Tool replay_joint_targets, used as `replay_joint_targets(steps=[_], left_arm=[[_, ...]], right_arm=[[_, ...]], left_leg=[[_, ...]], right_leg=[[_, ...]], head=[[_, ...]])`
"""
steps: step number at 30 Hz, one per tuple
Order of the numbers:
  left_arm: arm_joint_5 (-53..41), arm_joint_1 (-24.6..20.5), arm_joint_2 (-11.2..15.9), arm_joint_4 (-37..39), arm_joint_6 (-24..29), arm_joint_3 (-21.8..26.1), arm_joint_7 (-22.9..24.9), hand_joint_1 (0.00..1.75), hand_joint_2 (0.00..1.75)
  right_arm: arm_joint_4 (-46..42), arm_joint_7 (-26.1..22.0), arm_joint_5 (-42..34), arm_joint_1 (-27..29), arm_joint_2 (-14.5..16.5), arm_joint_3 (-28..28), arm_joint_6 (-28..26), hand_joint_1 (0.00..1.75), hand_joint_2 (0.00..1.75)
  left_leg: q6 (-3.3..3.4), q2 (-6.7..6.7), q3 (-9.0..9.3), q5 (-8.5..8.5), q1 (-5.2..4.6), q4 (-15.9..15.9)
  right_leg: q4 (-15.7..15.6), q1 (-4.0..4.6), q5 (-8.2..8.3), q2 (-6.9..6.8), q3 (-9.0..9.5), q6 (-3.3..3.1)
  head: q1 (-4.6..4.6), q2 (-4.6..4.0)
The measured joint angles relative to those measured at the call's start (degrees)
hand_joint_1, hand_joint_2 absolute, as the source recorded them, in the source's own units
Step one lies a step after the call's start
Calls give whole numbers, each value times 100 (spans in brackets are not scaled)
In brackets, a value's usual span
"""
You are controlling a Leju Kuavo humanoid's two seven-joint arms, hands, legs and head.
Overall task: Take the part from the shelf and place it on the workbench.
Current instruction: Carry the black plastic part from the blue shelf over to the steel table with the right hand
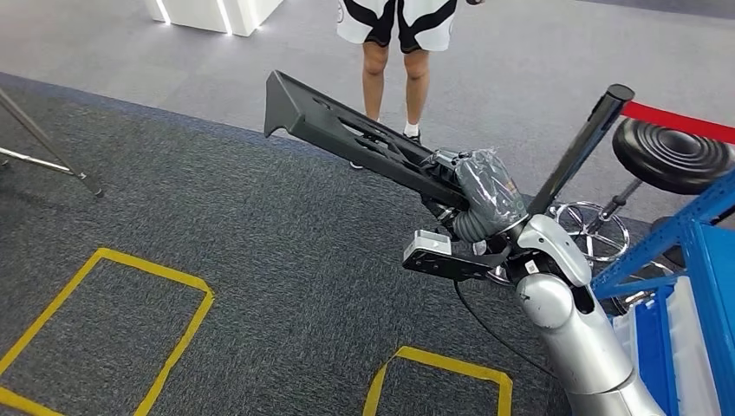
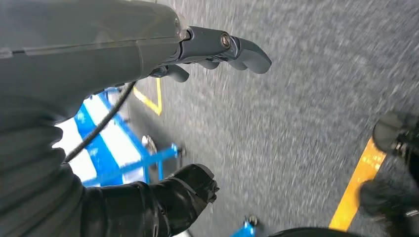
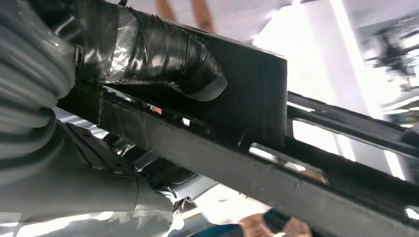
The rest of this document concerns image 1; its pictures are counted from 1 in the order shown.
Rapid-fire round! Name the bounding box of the black stool with chrome base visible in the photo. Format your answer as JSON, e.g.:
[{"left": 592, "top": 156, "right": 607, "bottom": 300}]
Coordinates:
[{"left": 545, "top": 117, "right": 735, "bottom": 265}]

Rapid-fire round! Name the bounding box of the steel side table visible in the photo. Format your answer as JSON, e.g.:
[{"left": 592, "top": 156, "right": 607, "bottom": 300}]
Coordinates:
[{"left": 0, "top": 88, "right": 106, "bottom": 199}]

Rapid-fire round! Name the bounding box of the stanchion with chrome base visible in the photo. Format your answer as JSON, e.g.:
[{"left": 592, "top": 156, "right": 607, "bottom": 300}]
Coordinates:
[{"left": 488, "top": 83, "right": 635, "bottom": 287}]

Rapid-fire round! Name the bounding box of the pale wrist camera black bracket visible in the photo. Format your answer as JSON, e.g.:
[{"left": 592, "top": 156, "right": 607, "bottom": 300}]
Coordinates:
[{"left": 401, "top": 229, "right": 512, "bottom": 283}]

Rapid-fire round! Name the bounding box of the white plastic bin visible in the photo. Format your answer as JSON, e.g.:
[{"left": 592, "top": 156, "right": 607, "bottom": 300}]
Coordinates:
[{"left": 666, "top": 275, "right": 725, "bottom": 416}]

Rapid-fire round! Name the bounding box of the white lit display counter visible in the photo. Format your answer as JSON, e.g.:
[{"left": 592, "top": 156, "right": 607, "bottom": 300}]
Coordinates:
[{"left": 143, "top": 0, "right": 285, "bottom": 37}]

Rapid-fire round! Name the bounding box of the blue metal shelf rack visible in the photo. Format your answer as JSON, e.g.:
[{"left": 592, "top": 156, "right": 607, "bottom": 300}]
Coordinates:
[{"left": 589, "top": 169, "right": 735, "bottom": 416}]

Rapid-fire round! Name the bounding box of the yellow floor tape square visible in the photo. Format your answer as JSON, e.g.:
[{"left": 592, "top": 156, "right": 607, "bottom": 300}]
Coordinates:
[{"left": 362, "top": 345, "right": 514, "bottom": 416}]

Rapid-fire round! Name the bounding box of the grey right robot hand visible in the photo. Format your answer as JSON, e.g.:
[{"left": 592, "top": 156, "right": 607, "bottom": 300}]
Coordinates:
[{"left": 421, "top": 147, "right": 530, "bottom": 237}]

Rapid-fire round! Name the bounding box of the black plastic plate frame part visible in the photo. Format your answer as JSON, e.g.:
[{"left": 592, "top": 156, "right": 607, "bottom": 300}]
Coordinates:
[{"left": 263, "top": 69, "right": 469, "bottom": 211}]

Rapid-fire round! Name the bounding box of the blue plastic bin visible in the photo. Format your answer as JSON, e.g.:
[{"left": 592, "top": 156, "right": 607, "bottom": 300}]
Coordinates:
[{"left": 631, "top": 285, "right": 685, "bottom": 416}]

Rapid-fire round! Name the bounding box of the person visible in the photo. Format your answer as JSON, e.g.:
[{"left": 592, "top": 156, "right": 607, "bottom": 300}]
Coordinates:
[{"left": 335, "top": 0, "right": 486, "bottom": 171}]

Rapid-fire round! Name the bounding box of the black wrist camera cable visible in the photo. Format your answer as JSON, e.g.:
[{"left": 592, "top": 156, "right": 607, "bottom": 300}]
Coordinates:
[{"left": 453, "top": 280, "right": 561, "bottom": 380}]

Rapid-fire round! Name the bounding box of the red barrier belt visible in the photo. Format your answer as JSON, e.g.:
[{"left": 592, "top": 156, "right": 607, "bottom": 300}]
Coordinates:
[{"left": 620, "top": 101, "right": 735, "bottom": 146}]

